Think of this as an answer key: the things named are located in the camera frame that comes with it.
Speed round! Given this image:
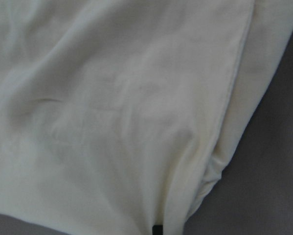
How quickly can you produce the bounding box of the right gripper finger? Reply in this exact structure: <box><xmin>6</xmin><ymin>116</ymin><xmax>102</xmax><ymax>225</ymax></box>
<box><xmin>152</xmin><ymin>225</ymin><xmax>163</xmax><ymax>235</ymax></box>

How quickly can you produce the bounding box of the yellow long sleeve shirt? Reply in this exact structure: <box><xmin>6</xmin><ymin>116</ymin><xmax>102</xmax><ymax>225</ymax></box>
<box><xmin>0</xmin><ymin>0</ymin><xmax>293</xmax><ymax>235</ymax></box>

